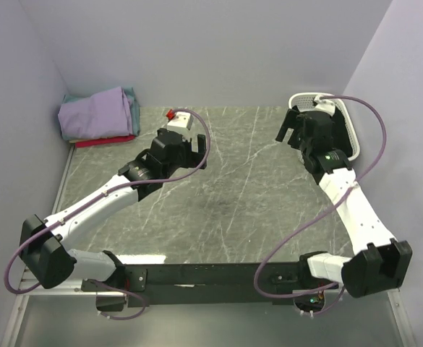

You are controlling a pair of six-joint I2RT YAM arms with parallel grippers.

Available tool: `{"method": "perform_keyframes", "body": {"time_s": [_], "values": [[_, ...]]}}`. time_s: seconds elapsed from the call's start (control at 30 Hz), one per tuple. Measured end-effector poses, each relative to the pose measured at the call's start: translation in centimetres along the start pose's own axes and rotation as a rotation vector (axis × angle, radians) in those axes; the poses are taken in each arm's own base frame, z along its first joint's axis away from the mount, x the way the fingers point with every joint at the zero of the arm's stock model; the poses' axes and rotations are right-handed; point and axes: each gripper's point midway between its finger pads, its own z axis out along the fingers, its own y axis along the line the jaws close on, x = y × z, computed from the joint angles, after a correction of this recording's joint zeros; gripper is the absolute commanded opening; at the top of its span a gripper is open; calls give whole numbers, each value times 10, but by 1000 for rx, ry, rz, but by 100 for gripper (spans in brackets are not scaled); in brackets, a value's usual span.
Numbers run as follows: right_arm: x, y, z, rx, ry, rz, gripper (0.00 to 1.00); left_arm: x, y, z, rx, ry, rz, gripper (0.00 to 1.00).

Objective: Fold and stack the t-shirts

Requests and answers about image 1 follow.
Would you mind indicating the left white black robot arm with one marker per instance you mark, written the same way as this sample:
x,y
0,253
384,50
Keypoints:
x,y
49,250

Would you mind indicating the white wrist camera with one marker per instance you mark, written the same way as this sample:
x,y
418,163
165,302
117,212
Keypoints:
x,y
324,105
179,122

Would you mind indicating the folded red t shirt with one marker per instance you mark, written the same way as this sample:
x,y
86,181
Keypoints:
x,y
104,141

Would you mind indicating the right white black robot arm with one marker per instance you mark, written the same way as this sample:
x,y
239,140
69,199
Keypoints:
x,y
380,261

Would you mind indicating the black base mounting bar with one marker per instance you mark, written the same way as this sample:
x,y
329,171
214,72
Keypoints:
x,y
225,283

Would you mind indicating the folded lilac t shirt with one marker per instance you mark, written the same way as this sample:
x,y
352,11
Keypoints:
x,y
95,115

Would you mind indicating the folded teal t shirt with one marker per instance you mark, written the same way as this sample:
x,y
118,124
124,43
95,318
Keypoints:
x,y
135,112

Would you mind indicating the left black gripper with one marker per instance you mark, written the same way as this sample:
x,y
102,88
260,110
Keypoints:
x,y
188,150

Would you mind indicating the white perforated plastic basket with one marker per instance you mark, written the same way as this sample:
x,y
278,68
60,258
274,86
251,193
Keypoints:
x,y
344,134

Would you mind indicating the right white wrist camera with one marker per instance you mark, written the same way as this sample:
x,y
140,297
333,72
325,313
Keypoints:
x,y
324,105

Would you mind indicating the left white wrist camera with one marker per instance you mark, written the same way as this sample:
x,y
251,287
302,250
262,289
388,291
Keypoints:
x,y
179,122

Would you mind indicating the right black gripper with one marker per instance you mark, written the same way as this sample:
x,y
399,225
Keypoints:
x,y
297,127

